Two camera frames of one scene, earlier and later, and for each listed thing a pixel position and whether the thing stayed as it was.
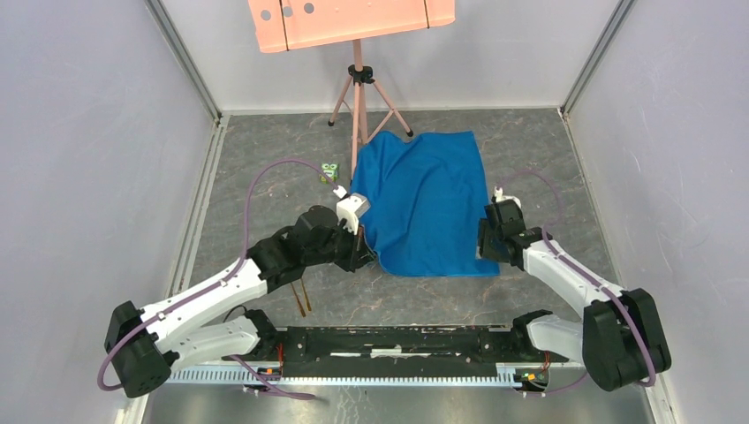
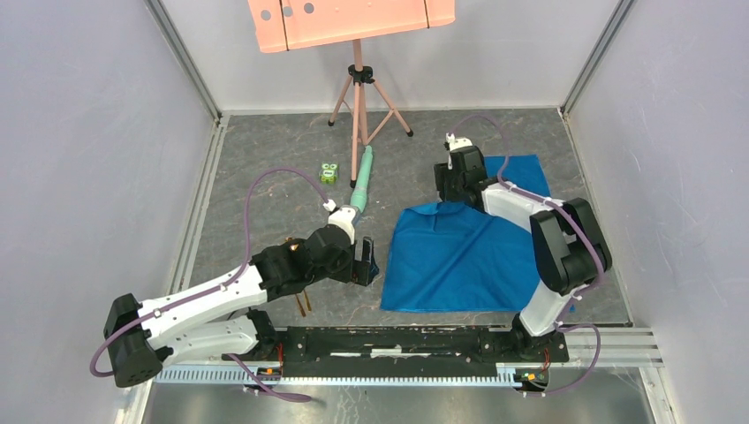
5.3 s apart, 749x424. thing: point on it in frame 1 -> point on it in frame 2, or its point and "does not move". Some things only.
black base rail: x=403 y=352 does not move
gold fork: x=298 y=300 does not move
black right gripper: x=484 y=248 -> x=442 y=174
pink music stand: x=276 y=26 does not move
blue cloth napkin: x=428 y=197 -> x=453 y=257
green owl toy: x=331 y=170 does not move
